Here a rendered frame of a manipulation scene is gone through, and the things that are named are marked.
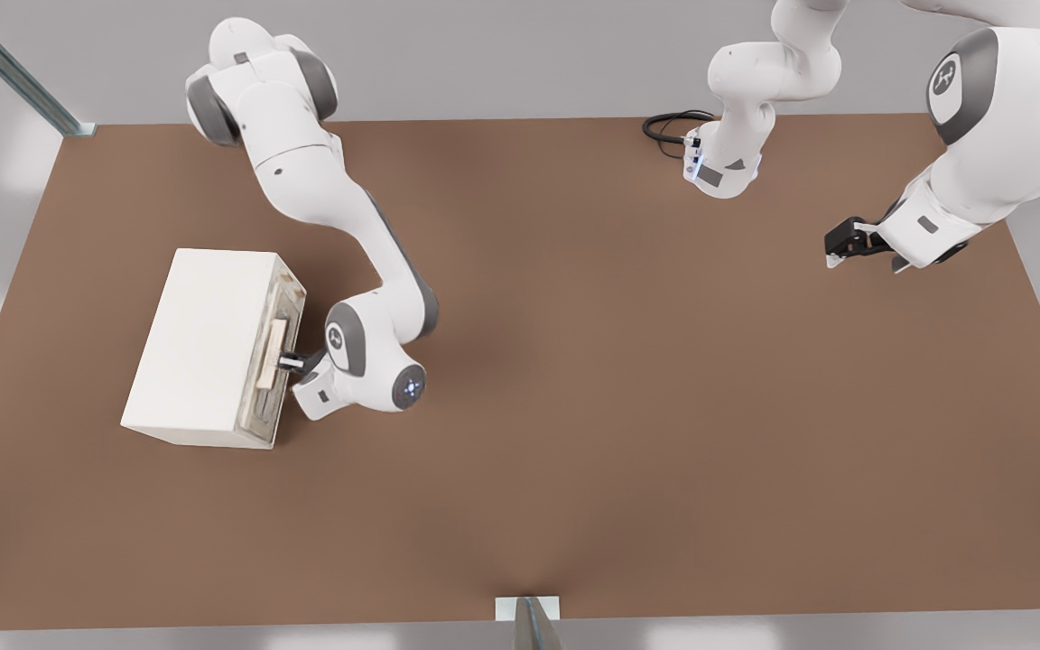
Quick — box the pale oven door handle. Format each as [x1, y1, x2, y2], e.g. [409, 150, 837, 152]
[257, 318, 290, 391]

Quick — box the glass oven door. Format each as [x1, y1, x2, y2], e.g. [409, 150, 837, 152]
[233, 254, 308, 450]

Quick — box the white oven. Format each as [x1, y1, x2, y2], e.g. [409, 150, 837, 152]
[120, 248, 308, 451]

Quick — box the black cable loop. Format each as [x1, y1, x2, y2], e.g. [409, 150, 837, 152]
[642, 110, 720, 163]

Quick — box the silver frame post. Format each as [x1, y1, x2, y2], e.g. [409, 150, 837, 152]
[495, 595, 562, 650]
[0, 0, 98, 139]

